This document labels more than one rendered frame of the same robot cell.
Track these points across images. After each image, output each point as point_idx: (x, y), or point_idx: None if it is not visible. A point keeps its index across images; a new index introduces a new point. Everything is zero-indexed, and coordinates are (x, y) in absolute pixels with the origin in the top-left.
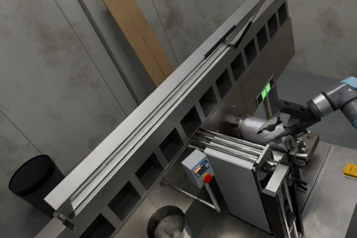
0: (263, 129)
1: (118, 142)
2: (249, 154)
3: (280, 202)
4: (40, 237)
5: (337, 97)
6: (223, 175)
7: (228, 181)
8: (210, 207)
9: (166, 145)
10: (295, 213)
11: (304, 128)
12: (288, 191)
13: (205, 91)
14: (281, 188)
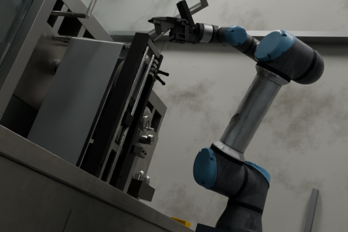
0: (154, 20)
1: None
2: (121, 49)
3: (140, 66)
4: None
5: (217, 26)
6: (72, 69)
7: (71, 80)
8: (77, 14)
9: None
10: (126, 141)
11: (188, 32)
12: (145, 80)
13: (93, 35)
14: (140, 75)
